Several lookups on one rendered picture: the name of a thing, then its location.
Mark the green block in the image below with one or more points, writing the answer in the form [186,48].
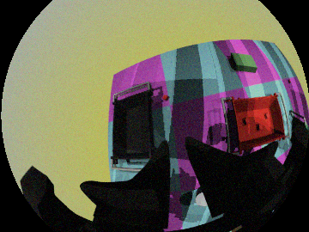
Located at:
[242,62]

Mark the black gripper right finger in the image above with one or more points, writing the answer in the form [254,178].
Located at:
[221,174]

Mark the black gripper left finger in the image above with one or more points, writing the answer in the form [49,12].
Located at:
[148,190]

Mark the grey cylinder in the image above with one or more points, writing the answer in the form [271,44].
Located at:
[200,199]

